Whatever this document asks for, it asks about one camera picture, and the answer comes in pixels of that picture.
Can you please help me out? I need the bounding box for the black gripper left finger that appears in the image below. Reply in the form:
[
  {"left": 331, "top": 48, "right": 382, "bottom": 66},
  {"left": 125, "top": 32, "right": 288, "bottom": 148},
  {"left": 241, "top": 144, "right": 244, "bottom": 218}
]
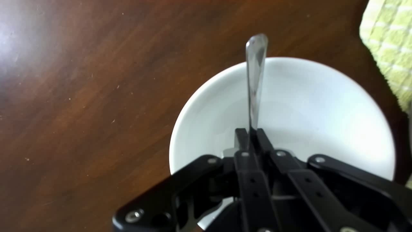
[{"left": 111, "top": 126, "right": 281, "bottom": 232}]

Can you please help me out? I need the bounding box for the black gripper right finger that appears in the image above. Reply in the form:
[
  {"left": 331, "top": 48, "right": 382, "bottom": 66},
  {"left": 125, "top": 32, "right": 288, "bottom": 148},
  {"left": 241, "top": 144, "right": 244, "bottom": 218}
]
[{"left": 250, "top": 126, "right": 412, "bottom": 232}]

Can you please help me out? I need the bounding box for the silver metal spoon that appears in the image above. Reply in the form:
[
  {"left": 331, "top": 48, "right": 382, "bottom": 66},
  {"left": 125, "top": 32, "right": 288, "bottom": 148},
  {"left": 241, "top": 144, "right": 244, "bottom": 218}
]
[{"left": 245, "top": 32, "right": 271, "bottom": 133}]

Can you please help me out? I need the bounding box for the white ceramic bowl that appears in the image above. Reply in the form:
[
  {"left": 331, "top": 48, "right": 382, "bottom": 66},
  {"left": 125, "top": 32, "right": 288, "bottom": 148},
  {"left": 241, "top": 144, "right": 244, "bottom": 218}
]
[{"left": 168, "top": 55, "right": 398, "bottom": 232}]

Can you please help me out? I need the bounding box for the light green dish cloth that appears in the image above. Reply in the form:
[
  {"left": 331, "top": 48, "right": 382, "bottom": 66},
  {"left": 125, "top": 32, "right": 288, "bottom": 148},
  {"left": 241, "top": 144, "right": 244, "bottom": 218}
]
[{"left": 358, "top": 0, "right": 412, "bottom": 115}]

